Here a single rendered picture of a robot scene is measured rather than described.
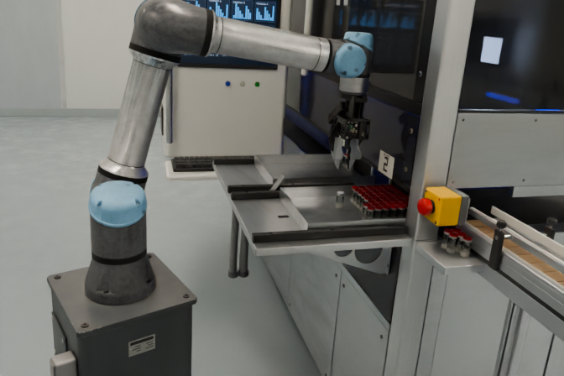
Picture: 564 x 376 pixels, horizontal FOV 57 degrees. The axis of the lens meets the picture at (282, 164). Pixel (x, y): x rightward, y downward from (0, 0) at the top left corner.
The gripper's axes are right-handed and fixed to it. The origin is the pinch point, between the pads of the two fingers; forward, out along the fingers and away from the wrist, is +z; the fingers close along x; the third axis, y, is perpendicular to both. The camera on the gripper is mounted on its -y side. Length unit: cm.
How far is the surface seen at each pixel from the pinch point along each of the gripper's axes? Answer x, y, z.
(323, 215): -6.4, 5.4, 12.9
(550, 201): 76, -3, 15
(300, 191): -8.8, -8.2, 11.0
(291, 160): -1.6, -42.2, 11.8
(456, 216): 14.8, 33.0, 2.9
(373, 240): 0.6, 21.8, 13.1
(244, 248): -7, -87, 67
